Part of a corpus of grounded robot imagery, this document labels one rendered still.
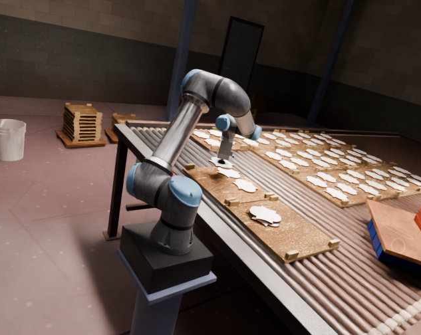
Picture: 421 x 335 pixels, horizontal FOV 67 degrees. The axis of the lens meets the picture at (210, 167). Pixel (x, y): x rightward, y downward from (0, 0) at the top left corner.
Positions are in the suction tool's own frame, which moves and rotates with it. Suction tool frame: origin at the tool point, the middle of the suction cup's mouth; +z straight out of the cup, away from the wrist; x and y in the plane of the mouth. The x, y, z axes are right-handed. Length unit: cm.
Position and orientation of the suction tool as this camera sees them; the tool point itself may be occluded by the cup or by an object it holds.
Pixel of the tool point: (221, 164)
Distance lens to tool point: 177.3
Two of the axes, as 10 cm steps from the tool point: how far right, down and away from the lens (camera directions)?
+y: 0.7, -3.7, 9.3
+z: -2.1, 9.0, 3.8
